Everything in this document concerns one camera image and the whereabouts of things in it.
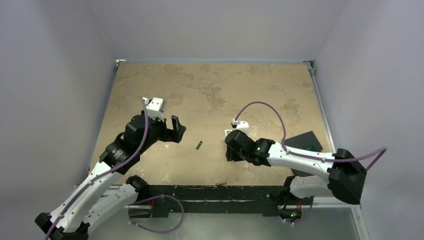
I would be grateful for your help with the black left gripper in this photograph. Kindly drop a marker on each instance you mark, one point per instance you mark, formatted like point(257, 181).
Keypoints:
point(173, 135)

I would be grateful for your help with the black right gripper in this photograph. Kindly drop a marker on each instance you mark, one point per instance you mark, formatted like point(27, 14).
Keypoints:
point(232, 149)

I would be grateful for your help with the white air conditioner remote control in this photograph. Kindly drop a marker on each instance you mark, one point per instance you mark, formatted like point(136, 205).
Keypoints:
point(227, 131)

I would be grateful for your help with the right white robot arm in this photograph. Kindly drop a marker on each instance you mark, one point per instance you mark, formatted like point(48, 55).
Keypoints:
point(329, 174)

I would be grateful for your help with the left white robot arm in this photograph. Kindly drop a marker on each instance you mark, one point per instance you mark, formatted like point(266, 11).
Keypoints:
point(84, 210)

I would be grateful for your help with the green black battery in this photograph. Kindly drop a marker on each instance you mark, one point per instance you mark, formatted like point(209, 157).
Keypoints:
point(199, 145)

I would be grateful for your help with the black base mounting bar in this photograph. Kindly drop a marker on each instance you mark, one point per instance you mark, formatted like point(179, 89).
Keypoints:
point(208, 199)

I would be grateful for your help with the black foam pad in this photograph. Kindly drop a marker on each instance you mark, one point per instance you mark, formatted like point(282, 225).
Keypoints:
point(303, 141)

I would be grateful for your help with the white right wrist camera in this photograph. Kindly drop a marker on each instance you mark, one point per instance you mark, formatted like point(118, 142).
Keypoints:
point(240, 125)

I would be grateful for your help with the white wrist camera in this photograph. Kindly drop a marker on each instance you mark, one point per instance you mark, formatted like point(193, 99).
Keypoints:
point(155, 108)
point(240, 125)

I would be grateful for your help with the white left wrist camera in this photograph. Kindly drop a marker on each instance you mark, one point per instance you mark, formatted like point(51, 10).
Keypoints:
point(155, 108)

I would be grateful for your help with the aluminium frame rail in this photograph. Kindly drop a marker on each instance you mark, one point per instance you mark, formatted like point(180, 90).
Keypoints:
point(312, 72)

